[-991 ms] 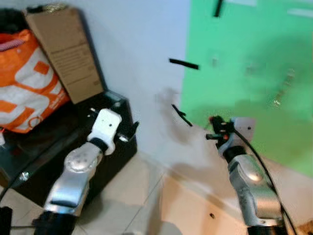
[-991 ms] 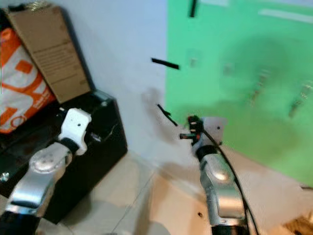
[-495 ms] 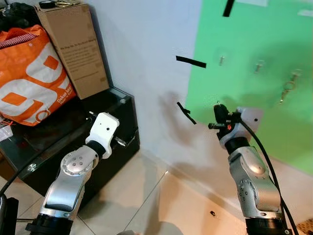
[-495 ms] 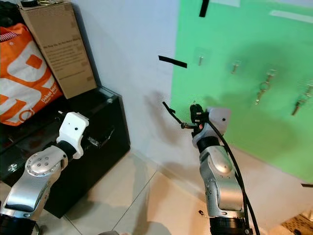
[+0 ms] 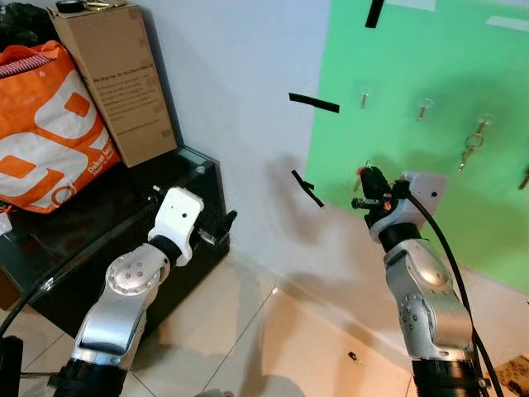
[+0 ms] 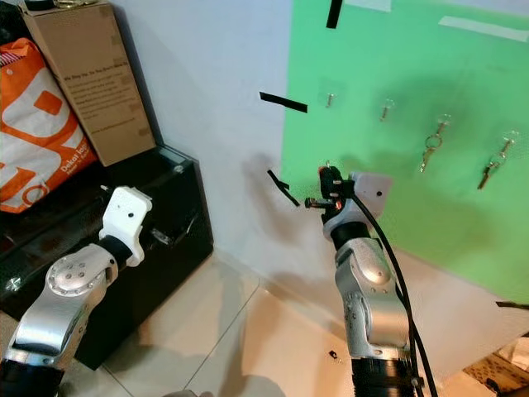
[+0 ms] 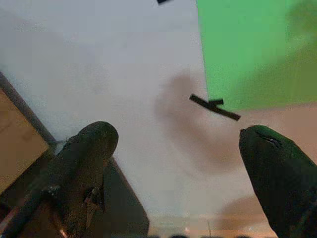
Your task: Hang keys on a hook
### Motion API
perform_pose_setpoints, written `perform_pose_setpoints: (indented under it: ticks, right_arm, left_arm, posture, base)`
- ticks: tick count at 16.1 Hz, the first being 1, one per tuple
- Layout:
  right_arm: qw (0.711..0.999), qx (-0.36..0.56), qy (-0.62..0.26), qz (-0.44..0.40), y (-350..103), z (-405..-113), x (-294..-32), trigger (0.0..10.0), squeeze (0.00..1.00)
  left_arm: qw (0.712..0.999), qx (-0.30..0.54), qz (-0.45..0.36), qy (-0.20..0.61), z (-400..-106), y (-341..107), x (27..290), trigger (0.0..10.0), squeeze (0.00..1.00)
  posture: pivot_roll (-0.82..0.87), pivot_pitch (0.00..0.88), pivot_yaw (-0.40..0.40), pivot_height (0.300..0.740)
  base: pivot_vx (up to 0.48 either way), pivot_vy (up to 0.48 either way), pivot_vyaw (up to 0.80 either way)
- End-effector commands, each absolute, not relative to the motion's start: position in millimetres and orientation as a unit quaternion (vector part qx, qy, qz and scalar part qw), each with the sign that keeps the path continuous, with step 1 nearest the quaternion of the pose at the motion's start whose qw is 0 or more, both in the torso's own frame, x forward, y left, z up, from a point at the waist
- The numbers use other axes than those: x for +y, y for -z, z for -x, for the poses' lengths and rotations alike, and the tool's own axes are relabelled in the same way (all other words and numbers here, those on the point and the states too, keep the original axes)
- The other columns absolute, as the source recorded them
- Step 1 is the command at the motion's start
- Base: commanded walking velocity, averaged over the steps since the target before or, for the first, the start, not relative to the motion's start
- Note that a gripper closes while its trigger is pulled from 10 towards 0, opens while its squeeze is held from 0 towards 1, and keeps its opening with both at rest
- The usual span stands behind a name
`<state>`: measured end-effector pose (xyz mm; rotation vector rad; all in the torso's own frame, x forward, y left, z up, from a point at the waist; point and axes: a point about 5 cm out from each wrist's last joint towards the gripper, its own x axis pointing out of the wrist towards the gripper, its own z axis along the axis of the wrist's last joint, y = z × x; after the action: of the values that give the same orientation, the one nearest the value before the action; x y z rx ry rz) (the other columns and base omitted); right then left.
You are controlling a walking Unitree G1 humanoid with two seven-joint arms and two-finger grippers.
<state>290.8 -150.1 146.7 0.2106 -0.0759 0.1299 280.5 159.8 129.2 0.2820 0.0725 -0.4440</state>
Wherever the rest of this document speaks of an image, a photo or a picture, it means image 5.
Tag black glass cabinet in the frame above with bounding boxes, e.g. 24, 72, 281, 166
0, 147, 231, 338

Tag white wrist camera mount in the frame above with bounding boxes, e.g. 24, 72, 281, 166
368, 171, 448, 242
149, 188, 206, 267

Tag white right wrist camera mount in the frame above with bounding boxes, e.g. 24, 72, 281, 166
368, 171, 448, 242

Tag brown cardboard box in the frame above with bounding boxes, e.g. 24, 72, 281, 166
47, 2, 179, 169

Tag metal keys on ring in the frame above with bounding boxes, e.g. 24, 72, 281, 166
459, 131, 486, 173

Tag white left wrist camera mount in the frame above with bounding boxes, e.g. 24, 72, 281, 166
149, 188, 206, 267

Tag brown patterned rug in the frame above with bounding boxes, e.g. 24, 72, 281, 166
494, 356, 529, 397

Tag black tape strip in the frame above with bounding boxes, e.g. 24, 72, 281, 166
288, 93, 341, 114
365, 0, 386, 29

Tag white tape strip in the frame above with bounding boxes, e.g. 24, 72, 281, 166
486, 15, 529, 32
388, 0, 437, 12

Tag crossed black tape strips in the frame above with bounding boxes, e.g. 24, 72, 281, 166
291, 170, 326, 208

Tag green wall sheet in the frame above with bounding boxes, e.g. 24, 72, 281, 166
306, 0, 529, 292

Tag black bag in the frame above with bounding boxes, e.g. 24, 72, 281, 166
0, 2, 59, 50

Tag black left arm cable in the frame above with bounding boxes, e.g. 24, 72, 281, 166
0, 198, 162, 336

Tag orange white shopping bag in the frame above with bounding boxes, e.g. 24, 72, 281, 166
0, 40, 123, 214

